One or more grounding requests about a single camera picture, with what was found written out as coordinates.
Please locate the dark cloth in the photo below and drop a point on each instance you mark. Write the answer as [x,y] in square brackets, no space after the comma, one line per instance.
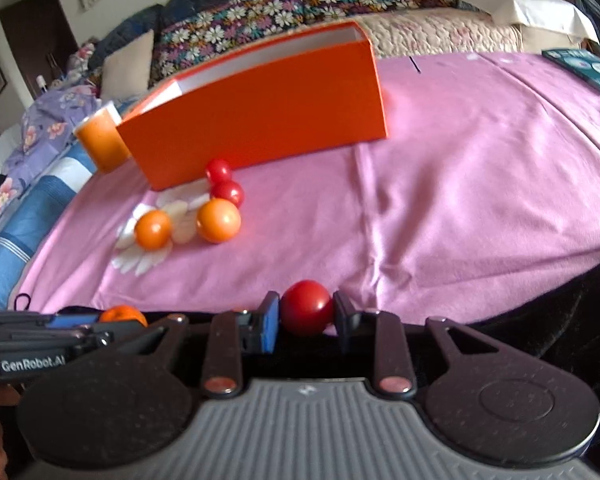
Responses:
[580,320]

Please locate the white cloth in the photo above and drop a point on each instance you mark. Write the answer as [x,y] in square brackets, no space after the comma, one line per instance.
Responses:
[535,10]

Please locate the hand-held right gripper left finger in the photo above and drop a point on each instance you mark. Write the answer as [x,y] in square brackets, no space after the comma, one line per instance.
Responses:
[269,322]

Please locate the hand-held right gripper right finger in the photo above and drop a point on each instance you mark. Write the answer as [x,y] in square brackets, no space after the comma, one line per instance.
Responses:
[344,321]

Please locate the blue book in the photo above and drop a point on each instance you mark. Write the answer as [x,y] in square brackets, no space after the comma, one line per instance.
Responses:
[585,67]

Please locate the blue striped cloth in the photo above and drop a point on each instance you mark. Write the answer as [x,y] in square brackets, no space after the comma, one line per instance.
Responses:
[25,220]

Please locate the beige quilted bedspread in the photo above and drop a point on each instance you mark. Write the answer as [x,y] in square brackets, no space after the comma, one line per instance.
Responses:
[430,35]

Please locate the purple floral blanket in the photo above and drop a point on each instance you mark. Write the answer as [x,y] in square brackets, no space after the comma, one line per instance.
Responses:
[45,120]

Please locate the orange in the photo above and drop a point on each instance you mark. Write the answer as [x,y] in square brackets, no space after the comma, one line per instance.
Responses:
[122,315]
[153,230]
[219,221]

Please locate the dark wooden door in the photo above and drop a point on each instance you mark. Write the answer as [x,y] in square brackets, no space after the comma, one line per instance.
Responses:
[35,45]

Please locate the orange cup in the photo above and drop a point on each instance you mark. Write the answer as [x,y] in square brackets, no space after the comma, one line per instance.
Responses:
[102,142]

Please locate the small red tomato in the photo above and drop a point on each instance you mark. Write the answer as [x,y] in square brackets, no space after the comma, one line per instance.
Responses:
[218,171]
[227,193]

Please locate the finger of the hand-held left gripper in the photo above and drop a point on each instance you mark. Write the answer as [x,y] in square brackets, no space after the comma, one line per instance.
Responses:
[87,338]
[72,321]

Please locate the floral cushion row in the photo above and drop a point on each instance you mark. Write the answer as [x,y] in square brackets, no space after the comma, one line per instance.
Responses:
[130,30]

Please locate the pink tablecloth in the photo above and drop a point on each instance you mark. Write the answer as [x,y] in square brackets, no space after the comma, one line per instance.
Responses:
[455,185]

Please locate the white light switch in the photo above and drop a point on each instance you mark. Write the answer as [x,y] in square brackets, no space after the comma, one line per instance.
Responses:
[91,0]

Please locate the orange cardboard box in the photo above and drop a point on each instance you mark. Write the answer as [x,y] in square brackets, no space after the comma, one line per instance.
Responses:
[260,110]

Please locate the beige pillow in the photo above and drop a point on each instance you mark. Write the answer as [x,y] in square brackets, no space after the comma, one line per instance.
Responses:
[127,67]

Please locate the white flower-shaped mat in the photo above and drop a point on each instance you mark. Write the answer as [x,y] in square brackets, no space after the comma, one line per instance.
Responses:
[184,230]

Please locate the large red tomato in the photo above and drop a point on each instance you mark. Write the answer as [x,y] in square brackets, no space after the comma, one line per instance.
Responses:
[305,307]

